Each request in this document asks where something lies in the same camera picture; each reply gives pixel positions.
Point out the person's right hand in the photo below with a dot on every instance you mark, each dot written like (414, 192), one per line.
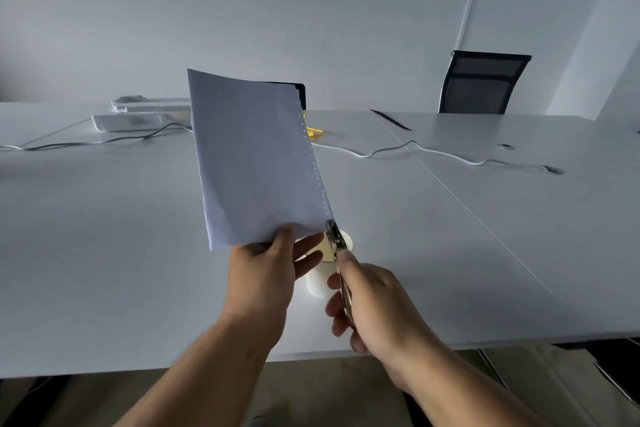
(385, 311)

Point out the person's left hand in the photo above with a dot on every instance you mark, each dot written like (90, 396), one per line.
(257, 281)

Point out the person's left middle finger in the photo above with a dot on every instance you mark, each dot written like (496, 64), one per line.
(310, 264)

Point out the person's right little finger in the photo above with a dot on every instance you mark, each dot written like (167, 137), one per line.
(358, 343)

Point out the person's right middle finger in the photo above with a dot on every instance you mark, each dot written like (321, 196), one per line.
(334, 305)

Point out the person's left thumb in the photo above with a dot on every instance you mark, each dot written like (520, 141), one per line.
(282, 241)

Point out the person's right thumb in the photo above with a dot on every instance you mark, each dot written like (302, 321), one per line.
(349, 264)

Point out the metal hole punch pliers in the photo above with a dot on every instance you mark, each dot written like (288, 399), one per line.
(336, 239)

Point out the white paper sheet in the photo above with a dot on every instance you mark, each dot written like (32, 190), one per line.
(255, 156)

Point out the person's right forearm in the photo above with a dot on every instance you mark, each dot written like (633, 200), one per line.
(465, 391)

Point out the person's left forearm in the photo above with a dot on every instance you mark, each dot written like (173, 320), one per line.
(210, 376)

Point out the white paper cup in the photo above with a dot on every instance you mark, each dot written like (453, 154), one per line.
(320, 281)

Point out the yellow clip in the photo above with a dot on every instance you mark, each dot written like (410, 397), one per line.
(315, 132)

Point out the metal table leg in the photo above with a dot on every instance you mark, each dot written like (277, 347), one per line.
(492, 366)

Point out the black flat strip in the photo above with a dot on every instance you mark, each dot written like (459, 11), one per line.
(392, 120)

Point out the small white power strip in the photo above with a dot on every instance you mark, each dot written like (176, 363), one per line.
(150, 104)

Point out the large white power strip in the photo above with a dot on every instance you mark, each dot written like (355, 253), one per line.
(130, 121)

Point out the beige cardboard box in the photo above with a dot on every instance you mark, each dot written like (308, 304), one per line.
(565, 381)

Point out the black mesh office chair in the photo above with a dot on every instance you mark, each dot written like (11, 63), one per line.
(482, 84)

